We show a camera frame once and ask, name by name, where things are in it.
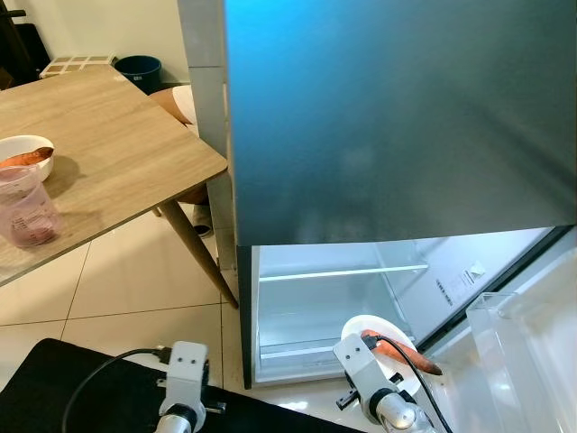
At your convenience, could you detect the purple vegetable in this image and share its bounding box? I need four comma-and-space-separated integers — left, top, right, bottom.
5, 221, 57, 247

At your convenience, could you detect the open fridge door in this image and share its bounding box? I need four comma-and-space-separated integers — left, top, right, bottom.
422, 230, 577, 433

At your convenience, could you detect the black flat screen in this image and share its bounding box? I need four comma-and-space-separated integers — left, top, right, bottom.
0, 0, 50, 87

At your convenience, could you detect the box with white grid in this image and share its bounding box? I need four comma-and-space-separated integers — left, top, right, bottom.
41, 54, 116, 80

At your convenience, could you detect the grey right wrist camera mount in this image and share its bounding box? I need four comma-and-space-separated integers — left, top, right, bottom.
334, 334, 398, 402

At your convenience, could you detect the white ceramic bowl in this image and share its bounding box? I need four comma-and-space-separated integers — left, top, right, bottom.
341, 314, 417, 384
0, 135, 55, 183

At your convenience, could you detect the dark blue bin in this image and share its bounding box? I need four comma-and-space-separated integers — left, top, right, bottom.
113, 56, 163, 96

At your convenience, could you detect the clear fridge door bin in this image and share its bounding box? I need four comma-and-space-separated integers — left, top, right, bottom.
464, 290, 577, 433

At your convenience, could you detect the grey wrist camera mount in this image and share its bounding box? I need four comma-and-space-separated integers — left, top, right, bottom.
162, 341, 210, 411
334, 334, 398, 402

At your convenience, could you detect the clear plastic measuring jug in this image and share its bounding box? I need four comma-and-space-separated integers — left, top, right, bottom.
0, 165, 64, 249

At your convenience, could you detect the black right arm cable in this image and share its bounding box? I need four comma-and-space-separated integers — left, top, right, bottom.
365, 336, 452, 433

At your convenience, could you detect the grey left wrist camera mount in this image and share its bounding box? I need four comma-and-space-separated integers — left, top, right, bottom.
162, 341, 210, 411

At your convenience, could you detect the glass fridge shelf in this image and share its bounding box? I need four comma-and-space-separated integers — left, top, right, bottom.
259, 263, 429, 282

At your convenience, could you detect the orange carrot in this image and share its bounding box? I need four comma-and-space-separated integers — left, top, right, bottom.
361, 330, 444, 376

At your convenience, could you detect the reddish sweet potato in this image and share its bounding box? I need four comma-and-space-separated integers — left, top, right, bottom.
0, 147, 53, 169

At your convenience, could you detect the person's bare leg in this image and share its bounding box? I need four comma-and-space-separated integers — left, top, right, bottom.
149, 86, 215, 237

